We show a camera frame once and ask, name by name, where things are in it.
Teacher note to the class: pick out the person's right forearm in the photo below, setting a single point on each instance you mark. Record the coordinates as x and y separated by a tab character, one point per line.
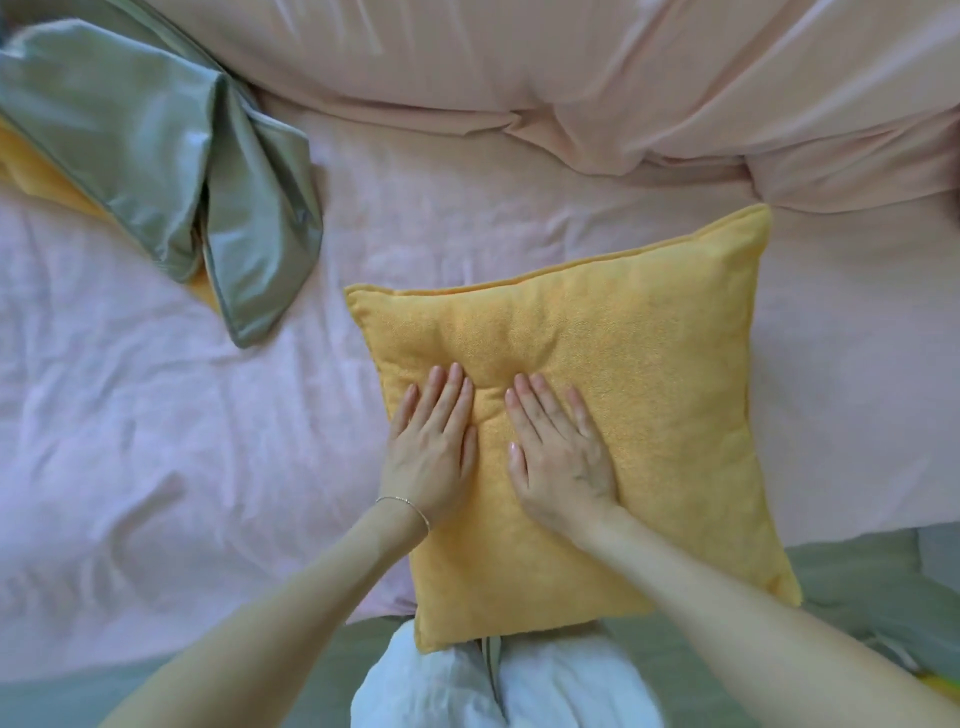
772	645

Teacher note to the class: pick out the pink duvet with white ruffle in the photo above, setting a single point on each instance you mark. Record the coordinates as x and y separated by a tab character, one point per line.
525	52

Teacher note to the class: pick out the person's right hand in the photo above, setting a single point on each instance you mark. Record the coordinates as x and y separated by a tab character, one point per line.
562	472

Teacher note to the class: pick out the yellow green soft toy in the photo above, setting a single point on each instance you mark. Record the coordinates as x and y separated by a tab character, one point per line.
945	686

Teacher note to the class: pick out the person's left hand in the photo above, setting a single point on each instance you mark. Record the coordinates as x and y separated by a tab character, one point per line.
427	457

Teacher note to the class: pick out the grey-green cushion cover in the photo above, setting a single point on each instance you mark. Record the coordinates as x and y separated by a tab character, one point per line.
112	127
660	337

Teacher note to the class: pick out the pink bed sheet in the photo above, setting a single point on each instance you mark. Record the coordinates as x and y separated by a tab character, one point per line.
150	450

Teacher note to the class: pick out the person's left forearm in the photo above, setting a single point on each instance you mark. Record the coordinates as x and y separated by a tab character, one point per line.
247	637

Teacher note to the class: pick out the white bedside cabinet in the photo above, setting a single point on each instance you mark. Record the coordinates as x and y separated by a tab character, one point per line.
941	555

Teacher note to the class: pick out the person's white trousers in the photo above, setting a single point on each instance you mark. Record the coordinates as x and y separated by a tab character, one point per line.
570	682

